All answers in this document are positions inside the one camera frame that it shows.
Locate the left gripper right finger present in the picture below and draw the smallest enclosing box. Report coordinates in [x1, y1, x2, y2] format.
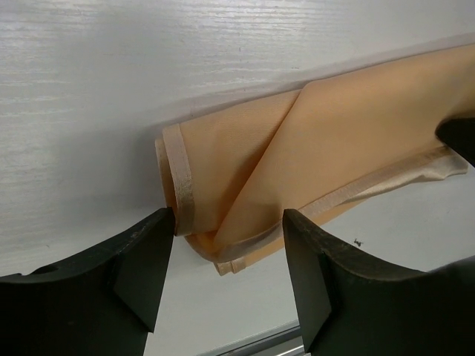
[282, 209, 474, 355]

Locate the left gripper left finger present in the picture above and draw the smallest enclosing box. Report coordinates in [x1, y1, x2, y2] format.
[1, 208, 175, 355]

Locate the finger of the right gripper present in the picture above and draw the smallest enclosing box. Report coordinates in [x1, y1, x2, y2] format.
[435, 117, 475, 167]

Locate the peach satin napkin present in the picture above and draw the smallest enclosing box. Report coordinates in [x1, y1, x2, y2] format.
[155, 44, 474, 275]

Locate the aluminium rail frame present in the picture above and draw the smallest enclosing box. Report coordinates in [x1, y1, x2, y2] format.
[203, 325, 306, 356]

